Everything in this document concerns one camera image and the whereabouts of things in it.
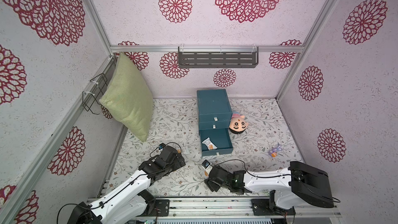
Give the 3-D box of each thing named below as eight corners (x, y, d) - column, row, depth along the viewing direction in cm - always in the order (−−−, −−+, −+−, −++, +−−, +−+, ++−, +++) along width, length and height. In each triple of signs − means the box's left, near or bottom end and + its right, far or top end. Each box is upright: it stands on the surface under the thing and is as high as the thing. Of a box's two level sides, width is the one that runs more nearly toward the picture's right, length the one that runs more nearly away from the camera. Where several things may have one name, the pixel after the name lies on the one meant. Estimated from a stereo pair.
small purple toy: (273, 158, 92) (275, 156, 89) (266, 152, 94) (268, 150, 92) (283, 150, 95) (285, 148, 93) (276, 145, 98) (278, 142, 95)
